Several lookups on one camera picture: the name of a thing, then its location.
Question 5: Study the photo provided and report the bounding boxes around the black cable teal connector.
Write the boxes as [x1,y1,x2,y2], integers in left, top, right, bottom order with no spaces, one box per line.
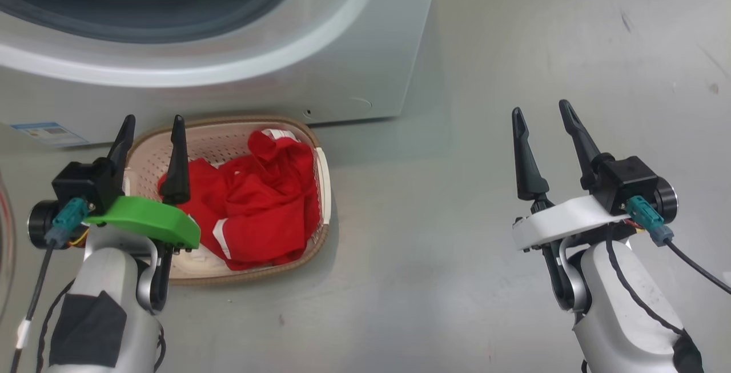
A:
[626,195,731,295]
[8,198,90,373]

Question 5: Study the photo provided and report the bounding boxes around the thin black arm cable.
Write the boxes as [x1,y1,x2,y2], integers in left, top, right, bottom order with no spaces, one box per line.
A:
[36,278,76,373]
[604,223,687,335]

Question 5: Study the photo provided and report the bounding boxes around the red garment with white trim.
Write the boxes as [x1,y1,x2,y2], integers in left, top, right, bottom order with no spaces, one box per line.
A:
[158,129,322,271]

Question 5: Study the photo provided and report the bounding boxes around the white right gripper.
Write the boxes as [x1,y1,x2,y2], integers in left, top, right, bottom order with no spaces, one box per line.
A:
[512,99,679,251]

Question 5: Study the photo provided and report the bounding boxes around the cream perforated basket brown rim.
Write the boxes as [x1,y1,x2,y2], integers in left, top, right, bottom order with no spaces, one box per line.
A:
[122,114,332,287]

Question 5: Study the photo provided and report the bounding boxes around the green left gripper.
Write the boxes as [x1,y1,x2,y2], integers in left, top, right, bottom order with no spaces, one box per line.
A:
[27,114,202,251]

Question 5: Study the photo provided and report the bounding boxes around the blue energy label sticker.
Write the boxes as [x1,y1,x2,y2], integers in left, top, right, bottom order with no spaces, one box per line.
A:
[10,121,91,149]

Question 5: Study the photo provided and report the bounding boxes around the white front-load washing machine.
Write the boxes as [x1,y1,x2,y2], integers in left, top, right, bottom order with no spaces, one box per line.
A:
[0,0,442,149]

